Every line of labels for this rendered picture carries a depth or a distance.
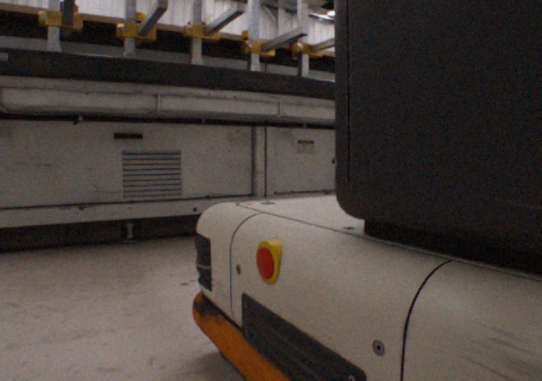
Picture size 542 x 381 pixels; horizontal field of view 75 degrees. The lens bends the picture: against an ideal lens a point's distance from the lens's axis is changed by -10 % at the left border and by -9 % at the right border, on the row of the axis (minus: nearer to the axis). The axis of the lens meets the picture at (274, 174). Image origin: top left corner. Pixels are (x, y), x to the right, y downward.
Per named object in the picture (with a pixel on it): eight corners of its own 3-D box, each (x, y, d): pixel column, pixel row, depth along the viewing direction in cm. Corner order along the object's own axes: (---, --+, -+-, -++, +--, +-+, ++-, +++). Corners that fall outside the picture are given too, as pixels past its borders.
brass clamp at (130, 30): (156, 39, 132) (156, 25, 131) (117, 35, 125) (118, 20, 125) (152, 43, 137) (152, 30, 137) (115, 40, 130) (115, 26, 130)
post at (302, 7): (309, 81, 168) (308, -21, 166) (302, 81, 166) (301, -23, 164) (304, 83, 171) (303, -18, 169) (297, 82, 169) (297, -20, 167)
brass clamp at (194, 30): (220, 40, 144) (221, 27, 144) (187, 35, 137) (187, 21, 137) (214, 43, 150) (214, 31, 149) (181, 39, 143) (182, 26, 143)
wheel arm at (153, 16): (168, 12, 106) (168, -3, 106) (157, 10, 104) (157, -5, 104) (138, 48, 143) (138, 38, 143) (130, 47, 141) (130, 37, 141)
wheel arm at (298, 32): (309, 37, 132) (309, 25, 131) (301, 35, 130) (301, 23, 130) (252, 61, 169) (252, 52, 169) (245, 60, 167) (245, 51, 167)
